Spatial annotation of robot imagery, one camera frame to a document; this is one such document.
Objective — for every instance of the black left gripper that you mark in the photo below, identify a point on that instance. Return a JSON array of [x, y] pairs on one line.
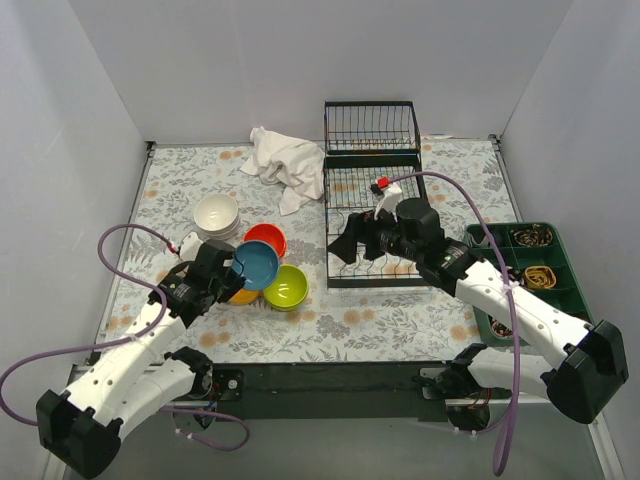
[[226, 279]]

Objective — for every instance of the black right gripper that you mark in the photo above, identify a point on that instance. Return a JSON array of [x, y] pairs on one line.
[[370, 235]]

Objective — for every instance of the yellow orange bowl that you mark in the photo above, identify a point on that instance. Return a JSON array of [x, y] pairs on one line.
[[244, 297]]

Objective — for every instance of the blue bowl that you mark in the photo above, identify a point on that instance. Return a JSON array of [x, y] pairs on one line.
[[257, 263]]

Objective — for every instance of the white ceramic bowl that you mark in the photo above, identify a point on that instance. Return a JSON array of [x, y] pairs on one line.
[[216, 212], [221, 234]]

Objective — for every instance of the lime green bowl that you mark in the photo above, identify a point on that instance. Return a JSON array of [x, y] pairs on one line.
[[290, 286], [285, 308]]

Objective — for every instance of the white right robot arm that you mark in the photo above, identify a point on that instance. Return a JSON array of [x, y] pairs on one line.
[[578, 366]]

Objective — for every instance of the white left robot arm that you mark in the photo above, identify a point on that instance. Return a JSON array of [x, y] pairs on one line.
[[85, 425]]

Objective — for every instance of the crumpled white cloth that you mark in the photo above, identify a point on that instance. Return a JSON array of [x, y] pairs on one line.
[[295, 163]]

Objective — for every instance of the floral table mat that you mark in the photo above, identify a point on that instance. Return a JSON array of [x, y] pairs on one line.
[[332, 325]]

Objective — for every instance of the green compartment tray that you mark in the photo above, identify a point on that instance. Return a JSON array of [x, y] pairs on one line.
[[535, 256]]

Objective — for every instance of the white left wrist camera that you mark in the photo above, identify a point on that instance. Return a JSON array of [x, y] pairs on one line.
[[189, 246]]

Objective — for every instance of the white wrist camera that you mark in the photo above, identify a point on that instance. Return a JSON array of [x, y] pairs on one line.
[[189, 246], [390, 197]]

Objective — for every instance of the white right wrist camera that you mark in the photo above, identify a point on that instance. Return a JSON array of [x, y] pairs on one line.
[[390, 197]]

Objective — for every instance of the black wire dish rack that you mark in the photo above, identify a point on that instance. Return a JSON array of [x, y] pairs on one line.
[[348, 180]]

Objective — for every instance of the black wire basket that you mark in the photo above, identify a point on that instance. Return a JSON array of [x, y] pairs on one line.
[[371, 127]]

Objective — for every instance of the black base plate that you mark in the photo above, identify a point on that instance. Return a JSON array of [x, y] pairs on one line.
[[334, 390]]

